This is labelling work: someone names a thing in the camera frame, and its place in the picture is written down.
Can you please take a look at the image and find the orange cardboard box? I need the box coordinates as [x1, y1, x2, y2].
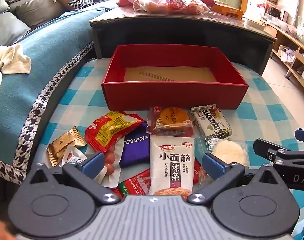
[212, 1, 244, 19]

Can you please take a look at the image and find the gold snack packet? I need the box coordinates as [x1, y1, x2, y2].
[46, 126, 87, 168]

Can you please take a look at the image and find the red cardboard box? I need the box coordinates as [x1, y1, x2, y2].
[101, 45, 249, 111]

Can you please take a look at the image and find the green white wafer packet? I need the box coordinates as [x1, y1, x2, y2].
[191, 106, 233, 140]

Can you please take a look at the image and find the white spicy strip packet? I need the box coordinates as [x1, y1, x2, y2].
[149, 135, 195, 197]

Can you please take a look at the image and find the clear round rice cracker packet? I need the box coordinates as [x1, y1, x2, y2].
[205, 137, 250, 168]

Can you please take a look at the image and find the dark marble-top coffee table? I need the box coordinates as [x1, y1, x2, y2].
[89, 1, 278, 68]

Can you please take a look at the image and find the red round cake packet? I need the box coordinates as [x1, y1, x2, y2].
[146, 106, 195, 137]

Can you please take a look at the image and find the teal blanket houndstooth border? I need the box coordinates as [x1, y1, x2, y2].
[0, 0, 122, 180]

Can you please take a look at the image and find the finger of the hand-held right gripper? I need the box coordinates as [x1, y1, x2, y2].
[253, 138, 304, 167]
[294, 128, 304, 143]

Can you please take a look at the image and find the olive sofa cushion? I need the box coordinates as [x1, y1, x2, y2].
[15, 0, 67, 27]

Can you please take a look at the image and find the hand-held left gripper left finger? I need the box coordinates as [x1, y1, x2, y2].
[25, 151, 121, 205]

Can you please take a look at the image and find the small white candy packet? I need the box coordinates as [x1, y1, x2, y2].
[62, 145, 88, 167]

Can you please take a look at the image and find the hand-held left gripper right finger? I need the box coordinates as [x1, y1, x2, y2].
[187, 152, 280, 205]

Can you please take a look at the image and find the white towel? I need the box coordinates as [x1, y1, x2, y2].
[0, 44, 32, 105]

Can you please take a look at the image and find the red green snack packet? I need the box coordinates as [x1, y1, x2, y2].
[111, 158, 209, 200]

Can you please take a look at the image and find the red yellow sausage packet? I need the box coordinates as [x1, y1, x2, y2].
[85, 111, 146, 188]

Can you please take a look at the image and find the purple wafer biscuit packet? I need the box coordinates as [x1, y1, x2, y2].
[119, 122, 151, 169]

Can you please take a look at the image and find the wooden cabinet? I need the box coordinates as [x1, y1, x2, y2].
[263, 17, 304, 95]

